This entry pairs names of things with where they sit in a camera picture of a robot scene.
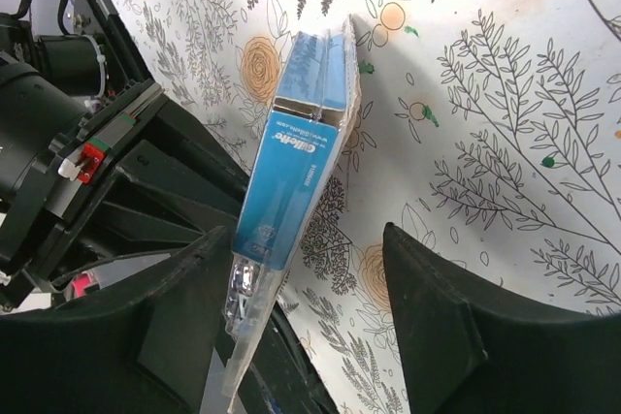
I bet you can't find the razor blister pack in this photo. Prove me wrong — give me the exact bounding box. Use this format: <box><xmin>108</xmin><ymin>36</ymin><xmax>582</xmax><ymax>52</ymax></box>
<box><xmin>222</xmin><ymin>16</ymin><xmax>361</xmax><ymax>399</ymax></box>

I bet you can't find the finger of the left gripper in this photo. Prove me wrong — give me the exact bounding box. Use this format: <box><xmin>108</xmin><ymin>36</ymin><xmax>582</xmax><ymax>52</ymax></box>
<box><xmin>235</xmin><ymin>304</ymin><xmax>338</xmax><ymax>414</ymax></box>

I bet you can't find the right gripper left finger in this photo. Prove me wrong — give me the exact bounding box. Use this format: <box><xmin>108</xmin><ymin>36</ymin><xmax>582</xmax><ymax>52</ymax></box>
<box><xmin>1</xmin><ymin>227</ymin><xmax>232</xmax><ymax>413</ymax></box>

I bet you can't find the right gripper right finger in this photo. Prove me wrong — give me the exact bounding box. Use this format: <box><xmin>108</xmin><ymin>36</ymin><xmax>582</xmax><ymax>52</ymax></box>
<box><xmin>382</xmin><ymin>223</ymin><xmax>620</xmax><ymax>413</ymax></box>

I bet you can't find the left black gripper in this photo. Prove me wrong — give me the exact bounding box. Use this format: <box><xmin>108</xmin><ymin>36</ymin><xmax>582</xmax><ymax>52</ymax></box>
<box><xmin>1</xmin><ymin>54</ymin><xmax>248</xmax><ymax>307</ymax></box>

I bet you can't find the floral table mat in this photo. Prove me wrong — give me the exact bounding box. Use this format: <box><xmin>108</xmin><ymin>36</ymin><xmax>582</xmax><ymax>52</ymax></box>
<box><xmin>112</xmin><ymin>0</ymin><xmax>620</xmax><ymax>413</ymax></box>

